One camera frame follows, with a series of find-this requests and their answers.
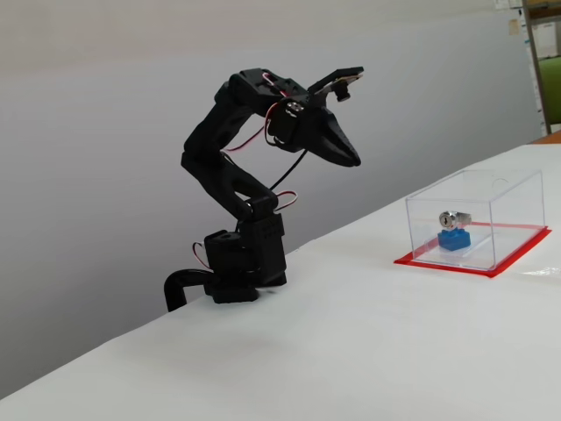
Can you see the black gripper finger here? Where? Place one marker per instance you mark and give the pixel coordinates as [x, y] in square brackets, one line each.
[339, 138]
[337, 160]

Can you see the blue lego brick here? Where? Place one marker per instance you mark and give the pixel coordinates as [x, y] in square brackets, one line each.
[453, 241]

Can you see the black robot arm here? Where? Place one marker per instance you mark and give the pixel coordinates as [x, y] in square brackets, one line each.
[219, 131]

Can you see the transparent plastic box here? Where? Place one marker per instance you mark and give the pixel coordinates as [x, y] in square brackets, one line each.
[513, 206]

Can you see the white storage box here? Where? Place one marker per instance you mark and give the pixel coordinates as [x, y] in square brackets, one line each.
[547, 39]

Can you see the silver lock cylinder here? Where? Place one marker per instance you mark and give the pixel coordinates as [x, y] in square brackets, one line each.
[449, 218]

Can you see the black table clamp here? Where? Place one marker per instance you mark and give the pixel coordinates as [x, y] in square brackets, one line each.
[175, 285]

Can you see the small yellowish paper note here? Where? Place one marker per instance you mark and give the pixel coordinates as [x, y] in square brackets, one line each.
[513, 27]

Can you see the grey metal shelf rack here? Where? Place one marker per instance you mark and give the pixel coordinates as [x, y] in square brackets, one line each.
[535, 66]

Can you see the brown wooden desk top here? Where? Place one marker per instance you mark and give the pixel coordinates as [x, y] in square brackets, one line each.
[550, 137]

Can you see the green panel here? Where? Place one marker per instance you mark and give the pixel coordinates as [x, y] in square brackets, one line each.
[552, 92]

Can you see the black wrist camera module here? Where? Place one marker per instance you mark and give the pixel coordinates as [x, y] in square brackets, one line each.
[339, 76]

